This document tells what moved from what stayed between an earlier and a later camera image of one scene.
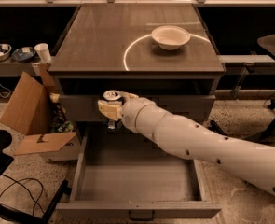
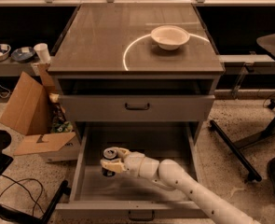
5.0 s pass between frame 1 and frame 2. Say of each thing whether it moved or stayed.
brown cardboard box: stayed
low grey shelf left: stayed
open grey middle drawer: stayed
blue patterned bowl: stayed
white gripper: moved
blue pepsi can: moved
